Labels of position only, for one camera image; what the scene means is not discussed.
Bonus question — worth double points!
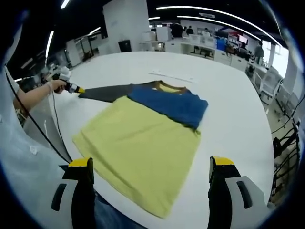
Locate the white mesh office chair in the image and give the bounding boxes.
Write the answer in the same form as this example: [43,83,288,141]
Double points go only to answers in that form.
[254,66,284,101]

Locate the person's left hand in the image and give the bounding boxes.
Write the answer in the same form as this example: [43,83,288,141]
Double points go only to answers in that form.
[49,79,68,94]

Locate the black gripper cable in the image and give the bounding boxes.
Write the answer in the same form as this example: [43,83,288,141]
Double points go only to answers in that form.
[51,93,72,163]
[6,71,72,163]

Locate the curved ceiling light strip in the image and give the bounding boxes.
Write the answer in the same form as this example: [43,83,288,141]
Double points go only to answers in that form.
[177,15,263,42]
[156,6,280,46]

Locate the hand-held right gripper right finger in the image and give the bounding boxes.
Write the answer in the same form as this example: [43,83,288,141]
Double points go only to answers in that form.
[206,156,269,229]

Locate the white pillar beside black bin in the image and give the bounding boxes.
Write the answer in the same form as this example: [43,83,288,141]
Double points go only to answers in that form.
[102,0,150,56]

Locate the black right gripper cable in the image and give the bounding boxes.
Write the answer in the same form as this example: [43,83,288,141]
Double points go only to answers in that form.
[6,71,72,163]

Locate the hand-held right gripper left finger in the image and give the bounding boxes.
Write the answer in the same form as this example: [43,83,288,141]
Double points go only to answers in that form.
[47,156,96,229]

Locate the yellow garment grey blue sleeves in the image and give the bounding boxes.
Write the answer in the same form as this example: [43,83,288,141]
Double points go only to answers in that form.
[72,80,210,219]

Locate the white cabinet row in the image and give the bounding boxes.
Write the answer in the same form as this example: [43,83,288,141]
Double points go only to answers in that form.
[164,40,249,70]

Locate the black bin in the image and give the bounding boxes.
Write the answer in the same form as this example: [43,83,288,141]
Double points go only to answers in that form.
[118,40,132,53]

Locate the person's blue jeans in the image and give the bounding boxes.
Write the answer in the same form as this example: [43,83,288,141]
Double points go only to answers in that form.
[59,164,144,229]

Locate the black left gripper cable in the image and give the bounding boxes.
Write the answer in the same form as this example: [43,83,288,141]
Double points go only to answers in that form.
[51,93,72,163]

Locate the person's white shirt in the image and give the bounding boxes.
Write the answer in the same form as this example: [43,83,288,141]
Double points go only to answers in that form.
[0,23,70,215]

